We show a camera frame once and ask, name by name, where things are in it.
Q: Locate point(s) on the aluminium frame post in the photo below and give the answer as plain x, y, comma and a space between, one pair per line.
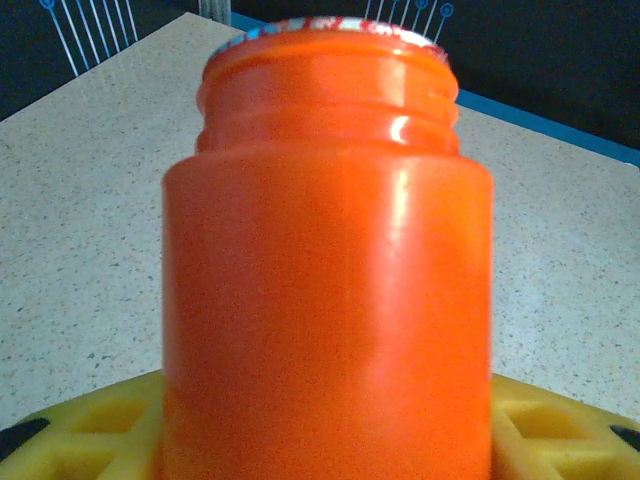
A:
215, 10

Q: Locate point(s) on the orange pill bottle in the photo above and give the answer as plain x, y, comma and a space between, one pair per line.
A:
325, 250

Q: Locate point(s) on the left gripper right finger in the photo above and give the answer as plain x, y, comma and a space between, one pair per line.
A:
500, 450

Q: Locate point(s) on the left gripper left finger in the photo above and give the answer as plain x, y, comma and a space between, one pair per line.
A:
135, 442

